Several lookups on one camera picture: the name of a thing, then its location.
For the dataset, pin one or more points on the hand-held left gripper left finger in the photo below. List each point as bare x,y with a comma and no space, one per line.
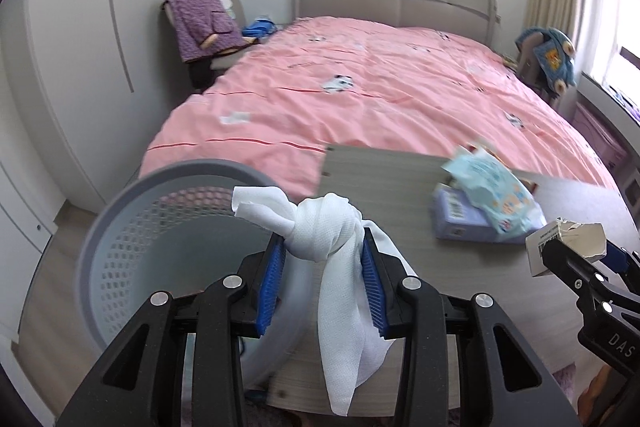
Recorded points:
270,287

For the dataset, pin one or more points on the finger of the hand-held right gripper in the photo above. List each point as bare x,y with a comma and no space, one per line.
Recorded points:
575,269
622,262

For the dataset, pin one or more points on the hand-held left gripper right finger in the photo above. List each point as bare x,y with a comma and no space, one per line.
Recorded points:
375,292

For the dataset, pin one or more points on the torn cream carton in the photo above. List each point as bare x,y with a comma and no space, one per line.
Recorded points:
575,237

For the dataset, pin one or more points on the white cloth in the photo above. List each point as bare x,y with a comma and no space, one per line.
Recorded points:
340,322

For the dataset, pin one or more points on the grey plastic mesh basket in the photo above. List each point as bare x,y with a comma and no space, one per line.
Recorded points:
150,227

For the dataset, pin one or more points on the person's right hand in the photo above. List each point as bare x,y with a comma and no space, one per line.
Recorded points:
597,397

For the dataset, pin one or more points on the light blue wet wipes pack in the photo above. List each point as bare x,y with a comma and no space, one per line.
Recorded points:
500,192

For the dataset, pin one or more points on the purple cardboard box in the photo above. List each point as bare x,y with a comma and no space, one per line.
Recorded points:
460,217

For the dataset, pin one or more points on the bed with pink duvet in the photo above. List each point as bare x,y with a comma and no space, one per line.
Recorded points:
375,107

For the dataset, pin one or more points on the grey chair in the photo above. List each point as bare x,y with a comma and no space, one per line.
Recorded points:
239,9
527,62

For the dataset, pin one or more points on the window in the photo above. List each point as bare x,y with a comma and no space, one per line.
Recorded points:
620,17

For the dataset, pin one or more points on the blue toy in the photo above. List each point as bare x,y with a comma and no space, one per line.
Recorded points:
260,28

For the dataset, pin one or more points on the purple fleece garment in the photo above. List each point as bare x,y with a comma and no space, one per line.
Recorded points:
200,22

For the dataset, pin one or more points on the white pack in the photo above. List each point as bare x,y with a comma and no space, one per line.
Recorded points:
226,3

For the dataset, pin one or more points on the white wardrobe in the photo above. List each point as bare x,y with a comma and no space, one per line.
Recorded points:
75,57

